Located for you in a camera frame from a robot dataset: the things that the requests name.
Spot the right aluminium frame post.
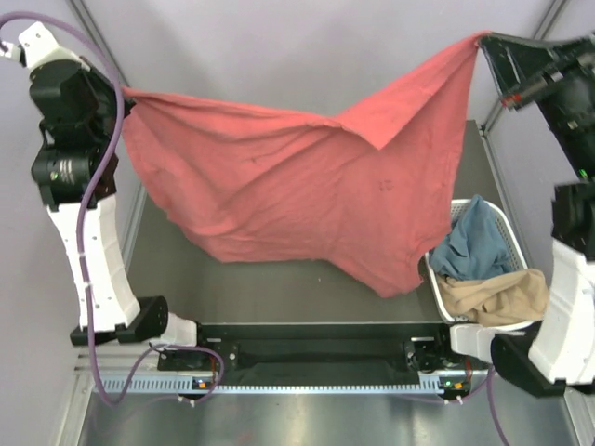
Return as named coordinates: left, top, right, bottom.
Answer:
left=479, top=1, right=570, bottom=138

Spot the aluminium front rail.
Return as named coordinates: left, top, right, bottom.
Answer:
left=73, top=336, right=582, bottom=373

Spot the tan t shirt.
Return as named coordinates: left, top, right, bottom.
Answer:
left=437, top=269, right=549, bottom=327

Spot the grey slotted cable duct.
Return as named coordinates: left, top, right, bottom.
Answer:
left=126, top=374, right=470, bottom=395

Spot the white plastic laundry basket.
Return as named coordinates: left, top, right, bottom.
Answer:
left=424, top=199, right=528, bottom=325

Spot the aluminium frame post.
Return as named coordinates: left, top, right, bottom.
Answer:
left=67, top=1, right=141, bottom=229
left=479, top=1, right=570, bottom=138

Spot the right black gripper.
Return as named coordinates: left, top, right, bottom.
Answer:
left=474, top=25, right=595, bottom=175

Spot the red t shirt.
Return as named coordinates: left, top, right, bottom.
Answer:
left=123, top=35, right=479, bottom=297

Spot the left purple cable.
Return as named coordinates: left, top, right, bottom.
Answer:
left=0, top=11, right=227, bottom=405

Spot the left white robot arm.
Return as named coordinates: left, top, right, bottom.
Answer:
left=1, top=11, right=211, bottom=369

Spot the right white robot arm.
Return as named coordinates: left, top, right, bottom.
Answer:
left=433, top=33, right=594, bottom=397

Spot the left aluminium frame post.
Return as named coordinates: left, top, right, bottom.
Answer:
left=67, top=1, right=141, bottom=229

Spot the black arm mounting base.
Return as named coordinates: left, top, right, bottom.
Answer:
left=197, top=322, right=464, bottom=372

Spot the blue t shirt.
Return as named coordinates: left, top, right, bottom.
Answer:
left=430, top=195, right=512, bottom=281

